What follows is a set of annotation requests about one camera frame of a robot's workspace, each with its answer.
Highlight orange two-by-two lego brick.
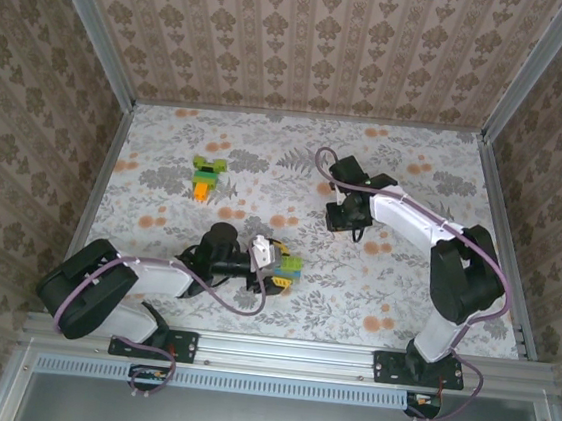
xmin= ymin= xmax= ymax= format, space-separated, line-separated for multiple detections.
xmin=192 ymin=182 xmax=213 ymax=205

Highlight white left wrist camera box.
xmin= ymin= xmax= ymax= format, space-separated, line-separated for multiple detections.
xmin=247 ymin=234 xmax=279 ymax=271

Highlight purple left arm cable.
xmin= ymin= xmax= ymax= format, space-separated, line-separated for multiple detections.
xmin=48 ymin=217 xmax=274 ymax=410

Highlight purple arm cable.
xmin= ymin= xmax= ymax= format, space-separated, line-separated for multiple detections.
xmin=48 ymin=217 xmax=274 ymax=410
xmin=288 ymin=146 xmax=526 ymax=421

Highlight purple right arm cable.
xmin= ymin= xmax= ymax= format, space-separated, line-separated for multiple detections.
xmin=288 ymin=146 xmax=526 ymax=421

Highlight aluminium front rail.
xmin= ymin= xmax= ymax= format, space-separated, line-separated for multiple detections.
xmin=19 ymin=307 xmax=560 ymax=404

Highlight aluminium back rail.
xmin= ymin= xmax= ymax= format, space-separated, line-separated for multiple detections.
xmin=131 ymin=91 xmax=487 ymax=141

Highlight grey slotted cable duct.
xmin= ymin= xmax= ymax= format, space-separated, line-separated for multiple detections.
xmin=35 ymin=351 xmax=407 ymax=410

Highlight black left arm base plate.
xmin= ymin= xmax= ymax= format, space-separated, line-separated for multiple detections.
xmin=108 ymin=321 xmax=200 ymax=364

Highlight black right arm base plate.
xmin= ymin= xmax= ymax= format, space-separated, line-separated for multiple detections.
xmin=372 ymin=348 xmax=468 ymax=392

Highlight aluminium side rail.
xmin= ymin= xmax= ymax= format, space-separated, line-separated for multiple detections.
xmin=42 ymin=95 xmax=137 ymax=320
xmin=456 ymin=134 xmax=562 ymax=363

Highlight black cable connector box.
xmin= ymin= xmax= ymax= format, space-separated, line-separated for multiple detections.
xmin=403 ymin=390 xmax=444 ymax=420
xmin=127 ymin=363 xmax=170 ymax=394

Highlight aluminium corner post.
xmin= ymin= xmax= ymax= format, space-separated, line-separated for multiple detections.
xmin=29 ymin=0 xmax=148 ymax=111
xmin=478 ymin=0 xmax=562 ymax=151

